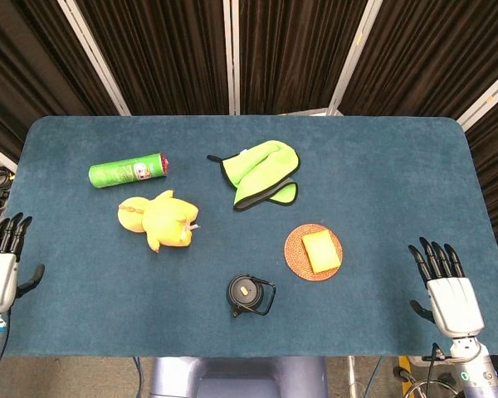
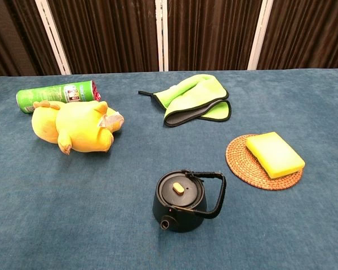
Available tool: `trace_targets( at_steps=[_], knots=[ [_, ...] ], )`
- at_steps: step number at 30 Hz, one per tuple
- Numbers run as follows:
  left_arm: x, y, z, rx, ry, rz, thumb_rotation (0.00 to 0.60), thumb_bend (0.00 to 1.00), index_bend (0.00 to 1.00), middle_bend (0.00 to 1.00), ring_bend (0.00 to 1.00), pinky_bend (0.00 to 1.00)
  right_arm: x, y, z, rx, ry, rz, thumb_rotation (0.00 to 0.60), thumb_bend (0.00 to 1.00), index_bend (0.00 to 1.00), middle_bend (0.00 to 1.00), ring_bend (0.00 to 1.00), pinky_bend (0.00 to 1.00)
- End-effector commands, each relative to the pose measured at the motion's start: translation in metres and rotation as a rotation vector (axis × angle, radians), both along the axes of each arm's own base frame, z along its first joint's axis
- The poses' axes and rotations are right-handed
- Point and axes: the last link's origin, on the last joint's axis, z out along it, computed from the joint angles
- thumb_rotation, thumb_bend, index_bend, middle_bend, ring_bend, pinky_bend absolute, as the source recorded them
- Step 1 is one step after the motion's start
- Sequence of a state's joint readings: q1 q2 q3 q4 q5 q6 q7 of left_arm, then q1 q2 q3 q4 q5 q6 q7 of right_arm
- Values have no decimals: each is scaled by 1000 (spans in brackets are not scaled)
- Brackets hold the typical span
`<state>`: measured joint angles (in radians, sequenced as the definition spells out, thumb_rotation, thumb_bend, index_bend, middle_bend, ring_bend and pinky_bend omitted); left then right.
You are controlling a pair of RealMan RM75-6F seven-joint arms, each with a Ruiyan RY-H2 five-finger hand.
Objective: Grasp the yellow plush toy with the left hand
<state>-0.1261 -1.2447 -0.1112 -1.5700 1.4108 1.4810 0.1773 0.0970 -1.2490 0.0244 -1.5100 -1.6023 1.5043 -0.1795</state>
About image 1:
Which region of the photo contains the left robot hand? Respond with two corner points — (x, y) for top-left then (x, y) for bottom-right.
(0, 212), (46, 314)

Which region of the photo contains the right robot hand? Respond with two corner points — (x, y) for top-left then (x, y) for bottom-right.
(408, 236), (486, 337)

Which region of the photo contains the yellow plush toy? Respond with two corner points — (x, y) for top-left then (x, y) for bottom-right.
(116, 189), (201, 254)

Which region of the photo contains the yellow sponge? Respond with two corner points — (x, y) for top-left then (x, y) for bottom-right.
(300, 231), (343, 274)

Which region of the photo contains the green chips can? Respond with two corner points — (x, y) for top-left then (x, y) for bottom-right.
(88, 152), (171, 190)

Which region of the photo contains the round woven rattan coaster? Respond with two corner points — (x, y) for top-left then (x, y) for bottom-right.
(284, 223), (344, 283)

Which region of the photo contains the blue table mat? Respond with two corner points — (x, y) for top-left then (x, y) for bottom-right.
(2, 114), (498, 358)

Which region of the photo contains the black teapot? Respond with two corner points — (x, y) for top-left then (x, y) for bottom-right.
(226, 274), (276, 319)

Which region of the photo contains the robot torso base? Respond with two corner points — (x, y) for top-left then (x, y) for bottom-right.
(149, 356), (329, 398)

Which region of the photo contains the green microfiber cloth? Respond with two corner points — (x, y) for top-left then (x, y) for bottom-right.
(207, 139), (301, 212)

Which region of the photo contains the dark brown curtain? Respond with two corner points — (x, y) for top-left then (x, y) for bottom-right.
(0, 0), (498, 250)

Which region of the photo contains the black cable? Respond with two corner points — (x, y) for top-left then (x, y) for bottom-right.
(410, 342), (447, 398)

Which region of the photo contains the blue cable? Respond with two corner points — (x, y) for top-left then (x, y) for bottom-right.
(131, 356), (146, 398)

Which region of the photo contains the white partition frame post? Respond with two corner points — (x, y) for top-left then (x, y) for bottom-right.
(328, 0), (383, 116)
(222, 0), (242, 116)
(456, 61), (498, 133)
(56, 0), (132, 116)

